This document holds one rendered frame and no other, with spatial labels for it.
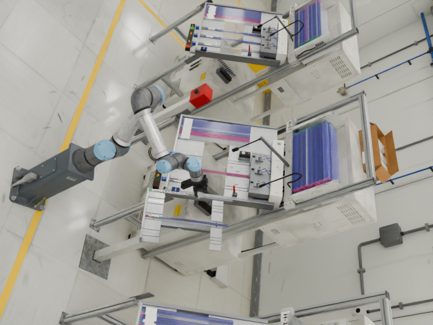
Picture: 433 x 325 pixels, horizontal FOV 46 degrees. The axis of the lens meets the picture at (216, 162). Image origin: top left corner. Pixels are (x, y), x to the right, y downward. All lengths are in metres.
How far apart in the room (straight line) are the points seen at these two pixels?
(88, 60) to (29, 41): 0.55
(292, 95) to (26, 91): 2.19
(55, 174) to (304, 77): 2.27
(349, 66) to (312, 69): 0.30
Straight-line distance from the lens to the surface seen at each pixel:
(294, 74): 4.38
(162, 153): 2.70
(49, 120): 3.84
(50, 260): 3.48
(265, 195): 3.26
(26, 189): 3.37
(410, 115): 5.32
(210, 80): 4.47
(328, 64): 4.32
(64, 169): 3.08
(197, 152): 3.50
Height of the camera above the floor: 2.77
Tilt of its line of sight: 32 degrees down
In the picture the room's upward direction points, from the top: 67 degrees clockwise
